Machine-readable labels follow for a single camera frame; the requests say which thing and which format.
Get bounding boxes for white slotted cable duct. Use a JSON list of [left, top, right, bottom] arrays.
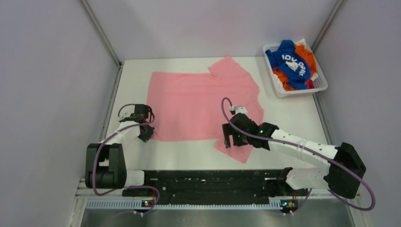
[[85, 197, 295, 211]]

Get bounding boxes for orange t-shirt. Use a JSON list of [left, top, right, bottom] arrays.
[[272, 43, 318, 91]]

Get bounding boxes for blue printed t-shirt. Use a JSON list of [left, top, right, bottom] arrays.
[[265, 40, 311, 91]]

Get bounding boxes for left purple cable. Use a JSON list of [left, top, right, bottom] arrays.
[[92, 103, 160, 217]]

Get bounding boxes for red t-shirt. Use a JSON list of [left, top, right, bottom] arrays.
[[305, 79, 315, 89]]

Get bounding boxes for pink t-shirt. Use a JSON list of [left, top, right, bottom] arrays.
[[147, 57, 263, 163]]

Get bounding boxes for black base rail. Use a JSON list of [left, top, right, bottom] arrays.
[[122, 168, 308, 205]]

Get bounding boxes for purple cable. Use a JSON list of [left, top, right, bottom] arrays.
[[92, 103, 160, 217], [221, 97, 376, 215]]

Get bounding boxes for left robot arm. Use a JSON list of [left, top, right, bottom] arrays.
[[85, 104, 155, 195]]

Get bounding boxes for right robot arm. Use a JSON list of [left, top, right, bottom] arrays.
[[222, 106, 370, 199]]

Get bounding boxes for white plastic basket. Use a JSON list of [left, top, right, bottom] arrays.
[[262, 43, 328, 98]]

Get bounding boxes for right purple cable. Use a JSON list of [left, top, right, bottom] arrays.
[[221, 97, 376, 215]]

